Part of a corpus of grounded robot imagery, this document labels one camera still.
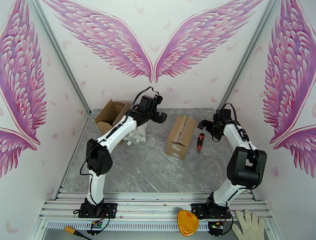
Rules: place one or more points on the red black utility knife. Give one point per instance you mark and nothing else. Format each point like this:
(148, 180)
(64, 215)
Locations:
(201, 141)

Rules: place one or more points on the white plastic bundle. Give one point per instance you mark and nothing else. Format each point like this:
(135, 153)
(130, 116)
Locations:
(138, 137)

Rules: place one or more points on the brown taped cardboard box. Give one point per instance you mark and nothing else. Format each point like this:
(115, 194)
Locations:
(106, 116)
(179, 138)

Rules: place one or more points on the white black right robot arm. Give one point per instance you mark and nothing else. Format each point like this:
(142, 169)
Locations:
(246, 167)

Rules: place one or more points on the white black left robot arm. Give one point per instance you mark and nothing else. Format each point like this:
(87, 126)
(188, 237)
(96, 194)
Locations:
(98, 158)

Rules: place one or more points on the small green circuit board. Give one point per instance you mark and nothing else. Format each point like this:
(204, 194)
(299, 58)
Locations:
(216, 225)
(96, 225)

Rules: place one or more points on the yellow rounded plastic case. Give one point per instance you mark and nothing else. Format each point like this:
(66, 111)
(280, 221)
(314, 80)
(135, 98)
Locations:
(187, 223)

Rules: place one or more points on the white work glove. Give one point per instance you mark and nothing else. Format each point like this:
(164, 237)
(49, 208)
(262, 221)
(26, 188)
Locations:
(249, 227)

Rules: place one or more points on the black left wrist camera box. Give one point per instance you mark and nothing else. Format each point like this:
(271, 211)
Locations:
(158, 100)

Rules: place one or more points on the aluminium corner post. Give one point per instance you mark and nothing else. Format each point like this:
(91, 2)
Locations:
(69, 74)
(238, 74)

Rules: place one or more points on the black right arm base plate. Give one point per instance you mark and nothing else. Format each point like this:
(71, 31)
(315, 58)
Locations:
(196, 209)

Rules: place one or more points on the aluminium rail frame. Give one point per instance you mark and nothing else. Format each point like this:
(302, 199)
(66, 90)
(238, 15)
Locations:
(148, 209)

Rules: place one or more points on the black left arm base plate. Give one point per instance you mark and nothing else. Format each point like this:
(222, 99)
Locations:
(111, 209)

